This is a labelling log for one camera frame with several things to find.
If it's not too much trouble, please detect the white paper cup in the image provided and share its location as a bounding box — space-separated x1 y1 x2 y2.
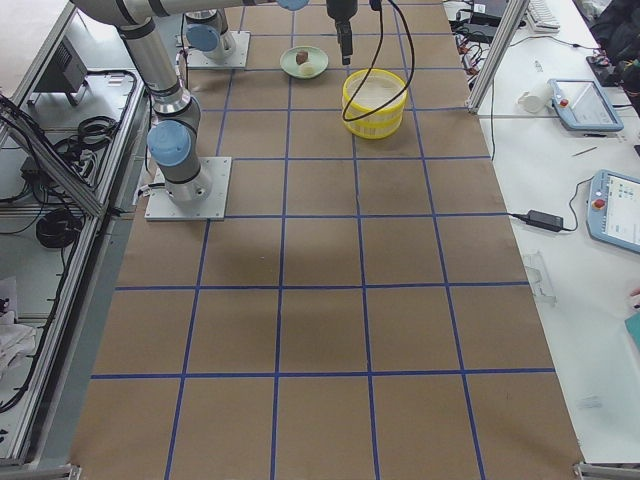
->
517 82 554 114

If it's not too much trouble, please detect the grey control box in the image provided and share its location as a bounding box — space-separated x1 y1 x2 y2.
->
34 37 88 106

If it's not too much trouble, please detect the far teach pendant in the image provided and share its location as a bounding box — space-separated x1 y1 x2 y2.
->
548 79 624 132

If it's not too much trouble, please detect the black power adapter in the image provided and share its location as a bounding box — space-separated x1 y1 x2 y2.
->
526 210 564 232

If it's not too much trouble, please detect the lower yellow steamer layer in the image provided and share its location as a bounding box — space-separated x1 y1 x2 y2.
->
343 112 403 140

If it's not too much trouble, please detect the yellow steamer layer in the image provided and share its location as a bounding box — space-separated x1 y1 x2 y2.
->
342 68 407 123
343 112 403 140

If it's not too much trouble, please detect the white bun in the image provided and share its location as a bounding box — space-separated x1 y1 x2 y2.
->
299 62 315 78

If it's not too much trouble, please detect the clear plastic holder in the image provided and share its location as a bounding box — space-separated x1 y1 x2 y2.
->
521 251 557 306

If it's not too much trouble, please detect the brown bun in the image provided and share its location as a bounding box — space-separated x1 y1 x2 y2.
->
295 50 309 65

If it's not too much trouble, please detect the teach pendant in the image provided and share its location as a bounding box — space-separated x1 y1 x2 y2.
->
548 79 624 132
586 170 640 253

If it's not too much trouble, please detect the aluminium frame post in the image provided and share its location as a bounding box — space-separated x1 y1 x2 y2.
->
467 0 529 114

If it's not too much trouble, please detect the near teach pendant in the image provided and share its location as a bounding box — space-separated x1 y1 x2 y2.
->
586 170 640 253

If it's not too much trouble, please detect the upper yellow steamer layer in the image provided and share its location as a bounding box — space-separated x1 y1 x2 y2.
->
342 68 407 123

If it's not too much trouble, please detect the brown paper table mat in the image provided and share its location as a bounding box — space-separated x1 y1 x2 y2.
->
71 1 580 479

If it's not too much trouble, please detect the pale green plate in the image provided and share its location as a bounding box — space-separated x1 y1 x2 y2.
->
280 46 329 80

